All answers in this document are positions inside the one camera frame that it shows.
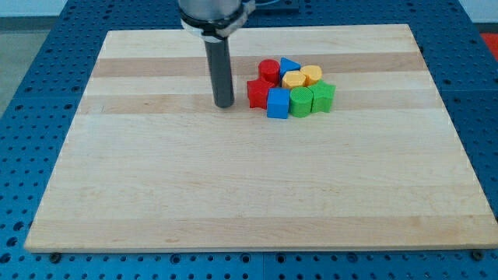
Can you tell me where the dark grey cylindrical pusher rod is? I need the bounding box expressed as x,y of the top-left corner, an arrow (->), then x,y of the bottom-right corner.
205,38 -> 234,108

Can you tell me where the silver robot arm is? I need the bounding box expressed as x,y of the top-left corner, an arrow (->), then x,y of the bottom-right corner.
178,0 -> 256,108

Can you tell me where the red cylinder block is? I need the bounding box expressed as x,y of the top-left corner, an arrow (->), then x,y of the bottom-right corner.
258,59 -> 280,85

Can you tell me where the red star block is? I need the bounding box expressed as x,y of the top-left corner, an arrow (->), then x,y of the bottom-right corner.
246,78 -> 275,110

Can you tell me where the blue triangle block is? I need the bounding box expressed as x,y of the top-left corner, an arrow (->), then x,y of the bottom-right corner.
279,57 -> 301,78

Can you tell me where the blue cube block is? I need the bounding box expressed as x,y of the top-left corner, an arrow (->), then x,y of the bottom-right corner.
267,88 -> 290,119

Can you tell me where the yellow hexagon block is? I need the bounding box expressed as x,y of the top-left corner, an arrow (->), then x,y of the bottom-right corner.
281,71 -> 307,89

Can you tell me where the green cylinder block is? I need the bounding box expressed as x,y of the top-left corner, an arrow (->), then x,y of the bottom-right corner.
289,86 -> 314,117

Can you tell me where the yellow cylinder block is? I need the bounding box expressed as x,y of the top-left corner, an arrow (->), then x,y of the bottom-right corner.
300,65 -> 323,86

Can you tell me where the green star block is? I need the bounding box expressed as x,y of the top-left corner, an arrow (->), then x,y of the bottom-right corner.
308,80 -> 336,113

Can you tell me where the red object at right edge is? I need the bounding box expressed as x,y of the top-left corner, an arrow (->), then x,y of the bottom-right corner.
480,33 -> 498,60

